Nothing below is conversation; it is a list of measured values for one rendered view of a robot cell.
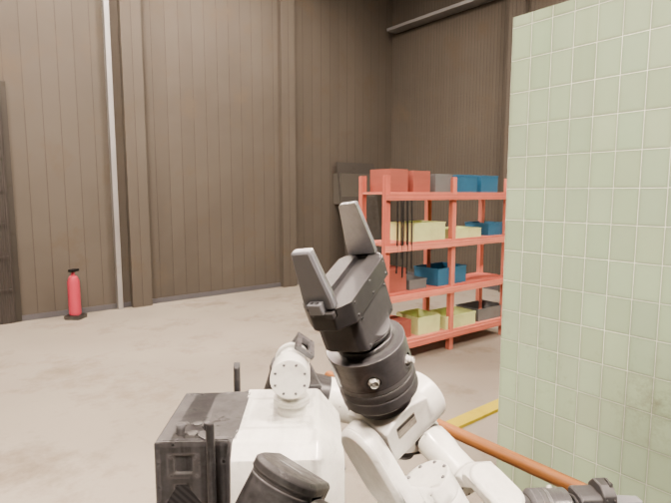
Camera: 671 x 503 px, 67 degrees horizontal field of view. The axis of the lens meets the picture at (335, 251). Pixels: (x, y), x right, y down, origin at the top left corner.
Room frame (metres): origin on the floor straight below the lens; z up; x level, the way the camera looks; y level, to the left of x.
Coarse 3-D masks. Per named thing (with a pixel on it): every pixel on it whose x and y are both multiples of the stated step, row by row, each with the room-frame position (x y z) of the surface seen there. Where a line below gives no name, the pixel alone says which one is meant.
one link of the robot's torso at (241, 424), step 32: (192, 416) 0.84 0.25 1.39; (224, 416) 0.83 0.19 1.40; (256, 416) 0.83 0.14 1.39; (288, 416) 0.83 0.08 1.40; (320, 416) 0.84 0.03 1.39; (160, 448) 0.75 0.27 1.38; (192, 448) 0.75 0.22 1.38; (224, 448) 0.75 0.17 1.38; (256, 448) 0.74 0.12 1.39; (288, 448) 0.74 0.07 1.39; (320, 448) 0.74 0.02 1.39; (160, 480) 0.75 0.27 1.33; (192, 480) 0.75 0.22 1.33; (224, 480) 0.75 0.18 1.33
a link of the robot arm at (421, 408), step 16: (416, 384) 0.53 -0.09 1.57; (432, 384) 0.58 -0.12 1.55; (352, 400) 0.52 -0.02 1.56; (368, 400) 0.51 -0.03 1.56; (384, 400) 0.51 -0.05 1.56; (400, 400) 0.51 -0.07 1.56; (416, 400) 0.55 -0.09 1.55; (432, 400) 0.57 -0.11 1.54; (352, 416) 0.56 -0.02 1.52; (368, 416) 0.53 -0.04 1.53; (384, 416) 0.53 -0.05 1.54; (400, 416) 0.53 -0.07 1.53; (416, 416) 0.55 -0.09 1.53; (432, 416) 0.57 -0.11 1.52; (384, 432) 0.52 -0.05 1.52; (400, 432) 0.53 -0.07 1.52; (416, 432) 0.55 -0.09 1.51; (400, 448) 0.53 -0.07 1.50
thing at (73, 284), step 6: (72, 270) 7.05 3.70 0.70; (78, 270) 7.16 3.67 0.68; (72, 276) 7.06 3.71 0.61; (72, 282) 7.03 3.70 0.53; (78, 282) 7.09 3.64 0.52; (72, 288) 7.03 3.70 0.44; (78, 288) 7.09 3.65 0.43; (72, 294) 7.03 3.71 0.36; (78, 294) 7.08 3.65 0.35; (72, 300) 7.03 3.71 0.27; (78, 300) 7.08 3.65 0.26; (72, 306) 7.03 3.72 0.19; (78, 306) 7.07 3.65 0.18; (72, 312) 7.03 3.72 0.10; (78, 312) 7.07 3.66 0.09; (84, 312) 7.20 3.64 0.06; (66, 318) 7.02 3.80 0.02; (72, 318) 7.01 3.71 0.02; (78, 318) 7.00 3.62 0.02
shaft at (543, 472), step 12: (456, 432) 1.18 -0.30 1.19; (468, 432) 1.17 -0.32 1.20; (468, 444) 1.15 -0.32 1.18; (480, 444) 1.13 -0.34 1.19; (492, 444) 1.11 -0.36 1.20; (492, 456) 1.10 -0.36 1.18; (504, 456) 1.08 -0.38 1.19; (516, 456) 1.06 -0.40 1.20; (528, 468) 1.03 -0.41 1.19; (540, 468) 1.01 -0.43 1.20; (552, 480) 0.98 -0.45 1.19; (564, 480) 0.97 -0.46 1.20; (576, 480) 0.96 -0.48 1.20
